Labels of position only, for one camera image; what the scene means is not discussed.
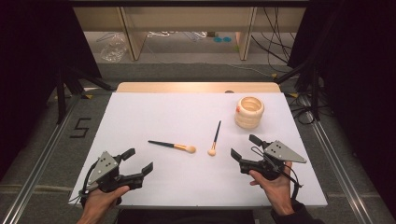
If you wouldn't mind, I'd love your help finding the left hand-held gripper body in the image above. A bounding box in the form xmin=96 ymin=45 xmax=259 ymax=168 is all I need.
xmin=81 ymin=150 xmax=145 ymax=193

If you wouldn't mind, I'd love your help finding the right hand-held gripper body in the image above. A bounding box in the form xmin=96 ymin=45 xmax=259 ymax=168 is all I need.
xmin=238 ymin=140 xmax=308 ymax=182

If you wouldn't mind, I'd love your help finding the cream ribbed brush holder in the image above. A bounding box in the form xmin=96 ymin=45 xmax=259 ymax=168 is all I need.
xmin=233 ymin=95 xmax=265 ymax=130

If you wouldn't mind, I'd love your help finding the short black makeup brush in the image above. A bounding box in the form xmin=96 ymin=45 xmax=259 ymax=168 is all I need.
xmin=206 ymin=119 xmax=222 ymax=158

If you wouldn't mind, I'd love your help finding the long black makeup brush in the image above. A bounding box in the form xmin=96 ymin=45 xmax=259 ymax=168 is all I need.
xmin=148 ymin=139 xmax=197 ymax=155

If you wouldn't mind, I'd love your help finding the person's left hand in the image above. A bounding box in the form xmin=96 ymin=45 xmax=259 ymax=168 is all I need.
xmin=81 ymin=185 xmax=131 ymax=217

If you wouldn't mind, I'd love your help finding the person's right hand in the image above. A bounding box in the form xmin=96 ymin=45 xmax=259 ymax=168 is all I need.
xmin=248 ymin=161 xmax=296 ymax=217

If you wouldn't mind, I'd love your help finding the black metal stand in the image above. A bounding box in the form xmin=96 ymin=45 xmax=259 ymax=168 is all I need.
xmin=54 ymin=60 xmax=114 ymax=126
xmin=274 ymin=57 xmax=326 ymax=123

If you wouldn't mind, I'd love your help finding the clear plastic bag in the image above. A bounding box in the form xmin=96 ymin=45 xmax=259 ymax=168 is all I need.
xmin=98 ymin=33 xmax=129 ymax=63

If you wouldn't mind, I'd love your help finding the black curtain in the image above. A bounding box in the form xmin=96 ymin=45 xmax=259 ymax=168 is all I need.
xmin=0 ymin=0 xmax=103 ymax=180
xmin=288 ymin=0 xmax=396 ymax=216

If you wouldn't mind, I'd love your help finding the wooden shelf unit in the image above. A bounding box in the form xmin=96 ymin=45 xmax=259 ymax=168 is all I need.
xmin=72 ymin=6 xmax=308 ymax=62

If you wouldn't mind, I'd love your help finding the left hand-held gripper cable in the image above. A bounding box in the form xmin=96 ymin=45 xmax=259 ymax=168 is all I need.
xmin=68 ymin=160 xmax=101 ymax=206

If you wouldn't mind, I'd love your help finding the hand-held gripper cable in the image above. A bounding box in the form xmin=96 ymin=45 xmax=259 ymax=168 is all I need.
xmin=250 ymin=146 xmax=304 ymax=201
xmin=68 ymin=160 xmax=101 ymax=206

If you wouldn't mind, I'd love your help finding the right hand-held gripper cable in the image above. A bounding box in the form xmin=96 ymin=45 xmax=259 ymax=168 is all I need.
xmin=250 ymin=146 xmax=304 ymax=201

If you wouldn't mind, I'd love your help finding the metal floor rail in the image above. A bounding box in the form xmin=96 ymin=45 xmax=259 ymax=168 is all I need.
xmin=298 ymin=94 xmax=373 ymax=224
xmin=0 ymin=94 xmax=82 ymax=224

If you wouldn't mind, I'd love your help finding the bundle of black cables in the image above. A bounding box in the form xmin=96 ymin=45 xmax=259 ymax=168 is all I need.
xmin=250 ymin=7 xmax=312 ymax=75

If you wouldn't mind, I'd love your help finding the white cable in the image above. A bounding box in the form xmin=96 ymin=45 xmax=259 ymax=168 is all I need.
xmin=146 ymin=30 xmax=179 ymax=39

